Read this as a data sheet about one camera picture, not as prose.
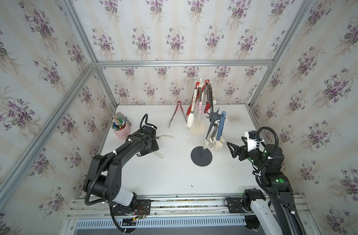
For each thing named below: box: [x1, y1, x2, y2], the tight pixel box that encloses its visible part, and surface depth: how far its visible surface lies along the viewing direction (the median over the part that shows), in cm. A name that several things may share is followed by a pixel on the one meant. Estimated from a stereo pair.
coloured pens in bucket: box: [110, 115, 128, 131], surface depth 97 cm
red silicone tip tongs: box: [203, 79, 214, 114], surface depth 78 cm
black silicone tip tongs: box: [207, 82, 214, 111], surface depth 78 cm
